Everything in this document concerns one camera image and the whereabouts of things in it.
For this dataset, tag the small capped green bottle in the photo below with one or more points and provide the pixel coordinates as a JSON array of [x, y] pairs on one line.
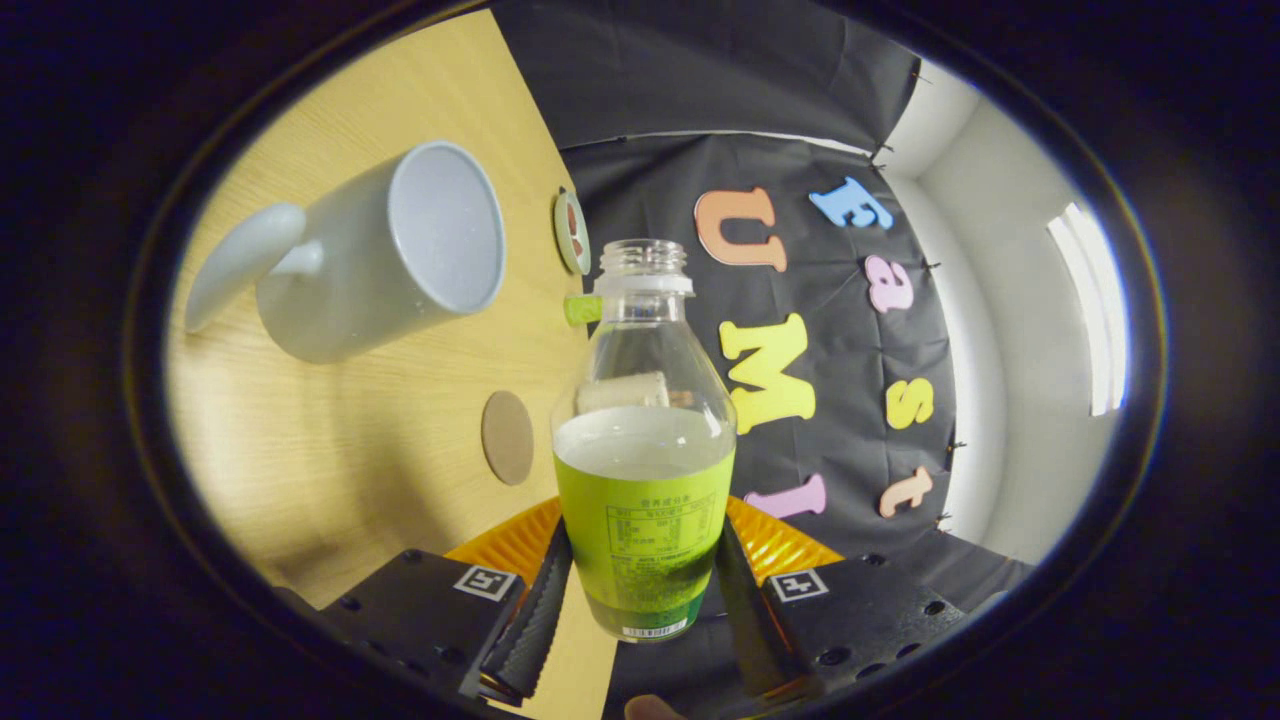
[[580, 310]]

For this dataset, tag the ceiling light panel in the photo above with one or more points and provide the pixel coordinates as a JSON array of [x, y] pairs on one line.
[[1090, 310]]

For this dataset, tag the wooden table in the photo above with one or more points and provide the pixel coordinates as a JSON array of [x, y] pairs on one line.
[[330, 450]]

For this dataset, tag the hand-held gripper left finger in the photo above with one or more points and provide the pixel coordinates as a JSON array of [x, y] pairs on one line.
[[535, 620]]

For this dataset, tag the green label juice bottle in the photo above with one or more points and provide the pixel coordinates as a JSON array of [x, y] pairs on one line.
[[640, 520]]

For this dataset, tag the pale green plate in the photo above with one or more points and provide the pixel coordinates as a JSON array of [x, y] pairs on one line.
[[563, 235]]

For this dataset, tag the round brown coaster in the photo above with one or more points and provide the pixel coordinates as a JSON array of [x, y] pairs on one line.
[[507, 438]]

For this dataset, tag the pale blue cup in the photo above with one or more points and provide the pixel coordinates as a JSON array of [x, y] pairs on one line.
[[330, 290]]

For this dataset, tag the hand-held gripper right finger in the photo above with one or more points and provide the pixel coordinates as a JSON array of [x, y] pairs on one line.
[[745, 620]]

